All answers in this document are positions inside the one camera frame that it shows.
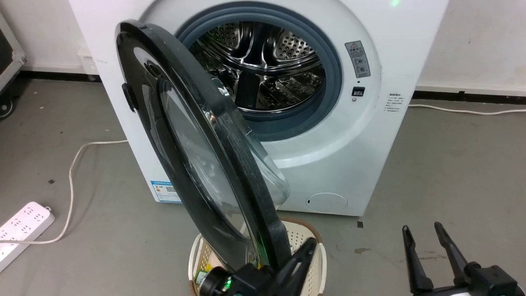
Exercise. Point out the grey warning sticker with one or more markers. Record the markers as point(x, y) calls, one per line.
point(358, 58)

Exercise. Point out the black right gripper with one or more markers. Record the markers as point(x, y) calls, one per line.
point(489, 283)

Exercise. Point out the cream perforated laundry basket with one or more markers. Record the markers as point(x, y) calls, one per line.
point(316, 271)

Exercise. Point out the perforated steel washer drum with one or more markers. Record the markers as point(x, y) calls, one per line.
point(267, 61)

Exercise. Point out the small printed text sticker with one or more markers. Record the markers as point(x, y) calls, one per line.
point(394, 102)

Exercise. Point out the blue-bordered energy label sticker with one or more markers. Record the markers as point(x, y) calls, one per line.
point(164, 191)

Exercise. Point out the black round glass washer door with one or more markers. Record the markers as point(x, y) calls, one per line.
point(193, 156)

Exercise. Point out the grey rubber door gasket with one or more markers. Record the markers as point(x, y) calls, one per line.
point(328, 98)

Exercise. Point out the round white filter cover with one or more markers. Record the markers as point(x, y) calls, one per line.
point(326, 202)

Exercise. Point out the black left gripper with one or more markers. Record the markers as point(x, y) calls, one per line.
point(242, 281)

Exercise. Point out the black wheeled equipment case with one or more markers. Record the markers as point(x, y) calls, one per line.
point(7, 57)

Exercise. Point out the white power strip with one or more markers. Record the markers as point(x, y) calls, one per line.
point(20, 228)

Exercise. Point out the black door latch socket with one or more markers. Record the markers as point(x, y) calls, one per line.
point(358, 91)

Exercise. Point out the white front-load washing machine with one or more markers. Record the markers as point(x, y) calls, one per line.
point(394, 135)

